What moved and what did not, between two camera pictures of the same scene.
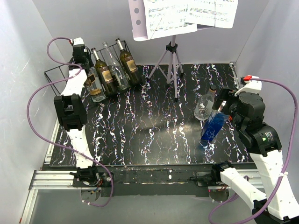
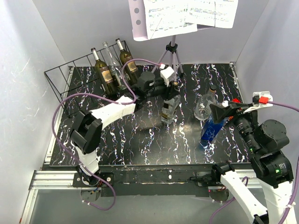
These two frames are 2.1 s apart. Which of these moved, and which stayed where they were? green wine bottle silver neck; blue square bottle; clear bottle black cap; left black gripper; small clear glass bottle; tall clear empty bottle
Moved: clear bottle black cap; left black gripper
Stayed: green wine bottle silver neck; small clear glass bottle; blue square bottle; tall clear empty bottle
